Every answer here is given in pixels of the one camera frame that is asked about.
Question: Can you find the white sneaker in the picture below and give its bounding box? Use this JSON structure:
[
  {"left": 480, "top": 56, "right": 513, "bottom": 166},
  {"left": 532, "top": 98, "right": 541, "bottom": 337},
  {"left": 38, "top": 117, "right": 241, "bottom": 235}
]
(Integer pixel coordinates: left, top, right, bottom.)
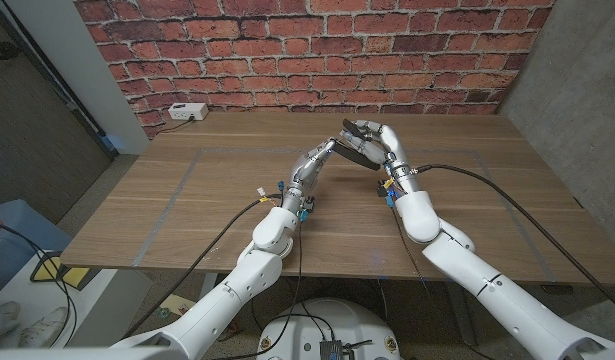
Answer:
[{"left": 19, "top": 305, "right": 71, "bottom": 349}]

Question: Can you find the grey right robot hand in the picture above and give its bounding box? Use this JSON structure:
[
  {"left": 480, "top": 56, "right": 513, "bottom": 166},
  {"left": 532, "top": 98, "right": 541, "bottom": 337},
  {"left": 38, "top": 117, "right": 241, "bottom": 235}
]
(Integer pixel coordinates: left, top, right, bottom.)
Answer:
[{"left": 339, "top": 119, "right": 421, "bottom": 195}]

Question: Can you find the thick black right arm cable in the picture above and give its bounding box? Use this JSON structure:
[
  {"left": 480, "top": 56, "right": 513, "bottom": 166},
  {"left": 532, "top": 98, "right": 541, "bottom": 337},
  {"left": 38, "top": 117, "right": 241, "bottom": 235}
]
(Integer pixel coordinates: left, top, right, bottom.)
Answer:
[{"left": 414, "top": 163, "right": 615, "bottom": 316}]

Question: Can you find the small grey torso module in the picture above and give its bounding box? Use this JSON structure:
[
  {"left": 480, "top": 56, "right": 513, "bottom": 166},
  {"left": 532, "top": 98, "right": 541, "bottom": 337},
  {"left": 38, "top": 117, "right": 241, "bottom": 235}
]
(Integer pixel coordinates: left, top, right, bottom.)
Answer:
[{"left": 319, "top": 339, "right": 358, "bottom": 360}]

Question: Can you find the red brick print backdrop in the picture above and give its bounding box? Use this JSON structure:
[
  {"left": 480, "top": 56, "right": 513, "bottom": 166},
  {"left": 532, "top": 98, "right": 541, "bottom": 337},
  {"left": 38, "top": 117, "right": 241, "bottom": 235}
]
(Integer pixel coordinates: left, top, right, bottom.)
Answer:
[{"left": 74, "top": 0, "right": 558, "bottom": 140}]

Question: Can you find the yellow paper sheet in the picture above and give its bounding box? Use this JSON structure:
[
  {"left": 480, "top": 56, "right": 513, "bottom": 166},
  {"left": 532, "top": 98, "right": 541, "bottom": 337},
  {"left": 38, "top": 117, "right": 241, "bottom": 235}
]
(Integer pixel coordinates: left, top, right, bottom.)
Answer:
[{"left": 159, "top": 293, "right": 197, "bottom": 319}]

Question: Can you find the thin black left wrist cable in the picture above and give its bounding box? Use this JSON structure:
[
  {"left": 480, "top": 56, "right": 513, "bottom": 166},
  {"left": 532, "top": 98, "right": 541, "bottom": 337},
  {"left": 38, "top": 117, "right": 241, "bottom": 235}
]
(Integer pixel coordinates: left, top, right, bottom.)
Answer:
[{"left": 209, "top": 219, "right": 304, "bottom": 360}]

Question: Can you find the black power strip cord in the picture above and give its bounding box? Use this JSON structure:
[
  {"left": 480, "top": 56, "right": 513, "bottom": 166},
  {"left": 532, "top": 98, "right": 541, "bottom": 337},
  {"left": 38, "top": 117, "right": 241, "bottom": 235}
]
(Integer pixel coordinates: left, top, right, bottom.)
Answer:
[{"left": 156, "top": 117, "right": 196, "bottom": 135}]

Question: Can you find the black stapler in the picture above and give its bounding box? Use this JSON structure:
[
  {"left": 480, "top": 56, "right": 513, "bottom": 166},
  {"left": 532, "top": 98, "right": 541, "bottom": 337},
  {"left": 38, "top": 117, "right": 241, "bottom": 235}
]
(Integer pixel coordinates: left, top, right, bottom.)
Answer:
[{"left": 333, "top": 118, "right": 382, "bottom": 172}]

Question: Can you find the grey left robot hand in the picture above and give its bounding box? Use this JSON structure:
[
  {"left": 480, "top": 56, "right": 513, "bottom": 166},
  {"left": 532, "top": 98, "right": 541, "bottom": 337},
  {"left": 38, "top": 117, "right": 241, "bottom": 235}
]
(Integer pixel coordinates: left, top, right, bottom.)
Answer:
[{"left": 280, "top": 138, "right": 337, "bottom": 214}]

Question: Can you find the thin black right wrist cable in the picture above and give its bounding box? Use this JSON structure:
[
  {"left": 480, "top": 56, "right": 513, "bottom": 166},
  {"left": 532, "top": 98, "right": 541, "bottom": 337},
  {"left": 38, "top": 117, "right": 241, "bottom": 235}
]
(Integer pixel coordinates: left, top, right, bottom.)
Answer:
[{"left": 389, "top": 207, "right": 433, "bottom": 296}]

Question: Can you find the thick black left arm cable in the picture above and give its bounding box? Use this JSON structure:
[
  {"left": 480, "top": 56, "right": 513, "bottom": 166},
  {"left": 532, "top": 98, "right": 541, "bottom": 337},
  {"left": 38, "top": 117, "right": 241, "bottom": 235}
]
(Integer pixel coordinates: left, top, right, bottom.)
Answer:
[{"left": 124, "top": 193, "right": 283, "bottom": 339}]

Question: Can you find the dark grey door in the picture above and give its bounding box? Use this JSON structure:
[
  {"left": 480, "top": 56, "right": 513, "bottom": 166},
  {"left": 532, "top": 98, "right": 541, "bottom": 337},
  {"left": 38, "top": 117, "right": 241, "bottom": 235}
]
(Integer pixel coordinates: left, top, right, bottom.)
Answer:
[{"left": 0, "top": 4, "right": 113, "bottom": 224}]

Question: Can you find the white power strip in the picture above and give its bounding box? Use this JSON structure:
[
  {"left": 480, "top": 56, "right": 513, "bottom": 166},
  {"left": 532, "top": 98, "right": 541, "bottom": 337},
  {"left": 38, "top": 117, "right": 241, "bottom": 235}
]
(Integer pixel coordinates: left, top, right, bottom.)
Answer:
[{"left": 167, "top": 102, "right": 210, "bottom": 122}]

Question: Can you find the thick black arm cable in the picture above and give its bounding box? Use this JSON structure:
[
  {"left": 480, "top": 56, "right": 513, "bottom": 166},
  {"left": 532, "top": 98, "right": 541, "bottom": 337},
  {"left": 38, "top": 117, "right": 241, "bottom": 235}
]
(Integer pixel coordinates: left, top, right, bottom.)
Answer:
[
  {"left": 124, "top": 193, "right": 283, "bottom": 339},
  {"left": 414, "top": 163, "right": 615, "bottom": 316}
]

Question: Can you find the white floor box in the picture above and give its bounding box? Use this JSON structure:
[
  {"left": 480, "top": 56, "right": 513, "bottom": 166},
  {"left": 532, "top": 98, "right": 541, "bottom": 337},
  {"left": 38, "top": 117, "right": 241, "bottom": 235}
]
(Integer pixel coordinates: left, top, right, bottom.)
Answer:
[{"left": 0, "top": 248, "right": 153, "bottom": 349}]

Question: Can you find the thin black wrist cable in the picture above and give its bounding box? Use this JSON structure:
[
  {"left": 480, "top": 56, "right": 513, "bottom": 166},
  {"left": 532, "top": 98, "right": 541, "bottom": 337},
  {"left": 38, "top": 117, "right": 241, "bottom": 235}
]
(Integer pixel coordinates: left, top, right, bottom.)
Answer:
[
  {"left": 389, "top": 207, "right": 433, "bottom": 296},
  {"left": 209, "top": 219, "right": 304, "bottom": 360}
]

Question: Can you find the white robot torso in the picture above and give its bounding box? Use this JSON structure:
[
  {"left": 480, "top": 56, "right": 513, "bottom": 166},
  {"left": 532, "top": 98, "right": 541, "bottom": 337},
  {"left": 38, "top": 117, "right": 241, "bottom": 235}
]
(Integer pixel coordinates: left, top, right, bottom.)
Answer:
[{"left": 255, "top": 298, "right": 402, "bottom": 360}]

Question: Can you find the yellow and black floor item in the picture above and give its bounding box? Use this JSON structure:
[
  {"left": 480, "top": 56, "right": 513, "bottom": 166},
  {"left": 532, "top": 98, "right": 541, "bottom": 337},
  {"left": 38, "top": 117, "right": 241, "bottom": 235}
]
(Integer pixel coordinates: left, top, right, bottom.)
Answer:
[{"left": 29, "top": 249, "right": 91, "bottom": 290}]

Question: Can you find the black torso cable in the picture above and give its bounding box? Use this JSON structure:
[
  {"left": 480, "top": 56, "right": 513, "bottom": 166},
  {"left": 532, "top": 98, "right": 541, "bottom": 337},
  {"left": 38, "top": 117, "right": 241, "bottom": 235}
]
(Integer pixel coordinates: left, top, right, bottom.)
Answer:
[{"left": 250, "top": 275, "right": 338, "bottom": 344}]

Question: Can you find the black door handle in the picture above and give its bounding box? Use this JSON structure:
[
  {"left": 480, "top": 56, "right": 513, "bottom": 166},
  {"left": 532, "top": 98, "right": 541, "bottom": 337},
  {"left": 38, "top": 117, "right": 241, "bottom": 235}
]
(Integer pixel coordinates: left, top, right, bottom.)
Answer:
[{"left": 0, "top": 40, "right": 22, "bottom": 62}]

